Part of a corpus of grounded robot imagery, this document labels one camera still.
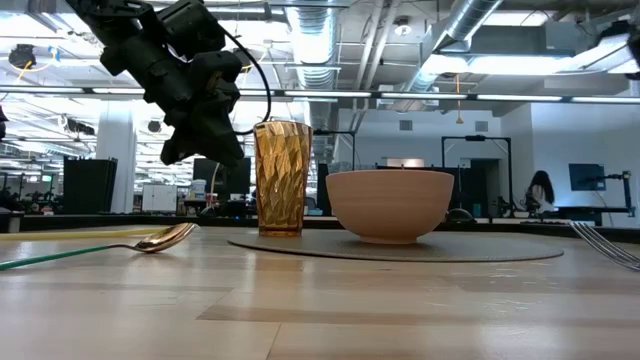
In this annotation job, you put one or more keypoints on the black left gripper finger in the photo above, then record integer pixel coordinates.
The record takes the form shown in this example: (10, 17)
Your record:
(182, 140)
(225, 145)

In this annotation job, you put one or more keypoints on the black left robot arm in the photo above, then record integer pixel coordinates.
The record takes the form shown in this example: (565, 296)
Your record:
(135, 55)

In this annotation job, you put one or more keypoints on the amber faceted plastic cup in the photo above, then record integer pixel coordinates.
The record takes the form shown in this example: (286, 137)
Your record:
(282, 180)

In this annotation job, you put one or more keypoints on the black tall cabinet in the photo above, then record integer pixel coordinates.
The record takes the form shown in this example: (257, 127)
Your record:
(90, 185)

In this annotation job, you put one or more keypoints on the round grey placemat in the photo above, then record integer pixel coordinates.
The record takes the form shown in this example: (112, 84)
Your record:
(450, 252)

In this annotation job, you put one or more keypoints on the person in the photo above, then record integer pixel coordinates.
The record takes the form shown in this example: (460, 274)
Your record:
(541, 192)

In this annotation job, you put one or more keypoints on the silver metal fork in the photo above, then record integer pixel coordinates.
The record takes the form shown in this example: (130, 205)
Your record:
(607, 247)

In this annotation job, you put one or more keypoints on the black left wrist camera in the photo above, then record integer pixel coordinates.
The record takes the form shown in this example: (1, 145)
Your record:
(192, 25)

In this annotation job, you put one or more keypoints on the silver ceiling air duct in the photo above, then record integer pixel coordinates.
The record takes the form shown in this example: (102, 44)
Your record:
(315, 45)

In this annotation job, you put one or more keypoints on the black rectangular gantry frame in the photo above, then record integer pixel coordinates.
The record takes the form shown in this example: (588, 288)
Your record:
(475, 138)

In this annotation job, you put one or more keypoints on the dark wall monitor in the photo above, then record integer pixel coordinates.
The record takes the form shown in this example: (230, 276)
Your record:
(586, 177)

